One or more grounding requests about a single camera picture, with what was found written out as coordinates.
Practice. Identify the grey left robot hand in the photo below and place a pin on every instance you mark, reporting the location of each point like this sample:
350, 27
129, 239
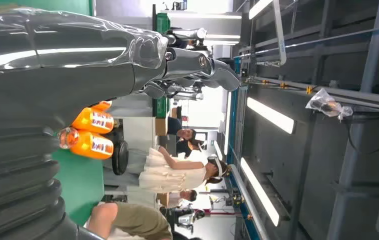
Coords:
77, 53

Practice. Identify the orange drink bottle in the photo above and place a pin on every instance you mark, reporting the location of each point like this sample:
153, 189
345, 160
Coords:
91, 144
93, 121
102, 105

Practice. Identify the green plastic crate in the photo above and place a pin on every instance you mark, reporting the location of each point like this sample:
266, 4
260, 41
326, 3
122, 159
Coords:
160, 107
163, 22

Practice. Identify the brown cardboard box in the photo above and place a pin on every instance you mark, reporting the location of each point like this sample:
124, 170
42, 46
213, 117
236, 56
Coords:
161, 126

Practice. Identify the person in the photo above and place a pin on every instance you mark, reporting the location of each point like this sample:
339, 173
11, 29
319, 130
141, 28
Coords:
179, 197
192, 145
169, 174
133, 220
176, 127

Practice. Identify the ribbed grey left arm sleeve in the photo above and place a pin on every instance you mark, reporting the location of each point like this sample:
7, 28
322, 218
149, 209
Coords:
14, 185

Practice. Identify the long ceiling light panel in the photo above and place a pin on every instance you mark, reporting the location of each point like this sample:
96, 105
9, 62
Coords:
259, 8
259, 190
270, 115

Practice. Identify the white curved bar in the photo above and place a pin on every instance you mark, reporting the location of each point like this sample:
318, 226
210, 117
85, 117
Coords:
279, 33

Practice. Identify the silver metal pipe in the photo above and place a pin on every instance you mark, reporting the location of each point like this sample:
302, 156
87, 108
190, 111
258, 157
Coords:
247, 198

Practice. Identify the clear plastic bag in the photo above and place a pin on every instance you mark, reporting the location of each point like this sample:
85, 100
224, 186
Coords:
325, 105

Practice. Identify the long grey frame rail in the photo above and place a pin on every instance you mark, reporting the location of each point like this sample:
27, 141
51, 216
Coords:
342, 93

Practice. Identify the grey metal post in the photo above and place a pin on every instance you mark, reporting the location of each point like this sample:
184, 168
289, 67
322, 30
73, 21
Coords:
358, 132

